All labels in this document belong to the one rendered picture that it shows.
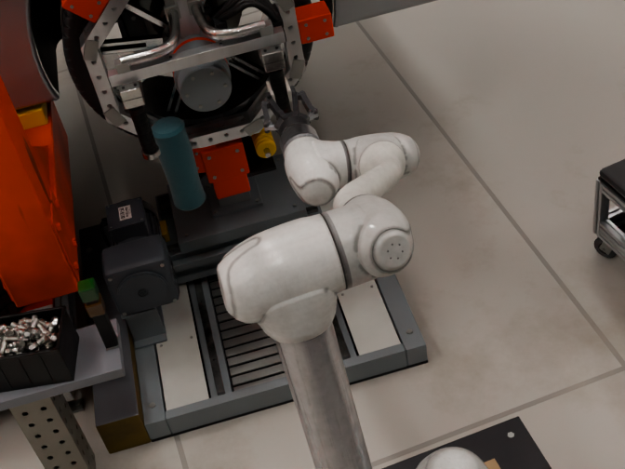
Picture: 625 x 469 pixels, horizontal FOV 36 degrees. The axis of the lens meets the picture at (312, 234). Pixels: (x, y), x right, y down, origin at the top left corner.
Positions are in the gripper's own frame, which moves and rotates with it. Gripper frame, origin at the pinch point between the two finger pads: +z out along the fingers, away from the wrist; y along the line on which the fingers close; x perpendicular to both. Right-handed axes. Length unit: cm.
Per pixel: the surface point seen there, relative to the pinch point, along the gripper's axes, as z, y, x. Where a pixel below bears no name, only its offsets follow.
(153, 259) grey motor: 1, -42, -43
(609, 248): -9, 86, -78
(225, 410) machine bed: -27, -35, -79
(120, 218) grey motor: 18, -49, -40
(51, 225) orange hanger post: -16, -60, -9
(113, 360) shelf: -36, -55, -38
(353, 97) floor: 107, 38, -83
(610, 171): -7, 85, -49
